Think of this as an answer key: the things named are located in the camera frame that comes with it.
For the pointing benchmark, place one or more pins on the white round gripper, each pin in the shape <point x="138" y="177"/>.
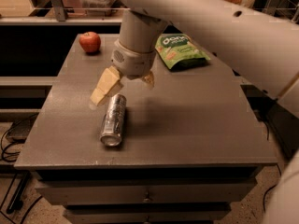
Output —
<point x="135" y="62"/>

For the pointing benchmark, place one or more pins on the silver redbull can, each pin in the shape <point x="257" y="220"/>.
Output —
<point x="112" y="125"/>

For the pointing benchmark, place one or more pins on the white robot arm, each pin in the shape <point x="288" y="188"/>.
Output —
<point x="261" y="48"/>

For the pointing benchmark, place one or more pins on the red apple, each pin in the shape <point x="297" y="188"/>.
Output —
<point x="90" y="42"/>

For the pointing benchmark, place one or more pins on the green snack bag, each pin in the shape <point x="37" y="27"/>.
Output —
<point x="179" y="53"/>

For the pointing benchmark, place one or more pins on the clear plastic container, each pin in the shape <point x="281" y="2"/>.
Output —
<point x="98" y="7"/>

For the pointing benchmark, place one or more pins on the grey drawer cabinet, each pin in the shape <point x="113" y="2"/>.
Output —
<point x="191" y="146"/>

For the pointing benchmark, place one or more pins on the metal shelf rail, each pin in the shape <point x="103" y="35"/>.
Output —
<point x="65" y="11"/>

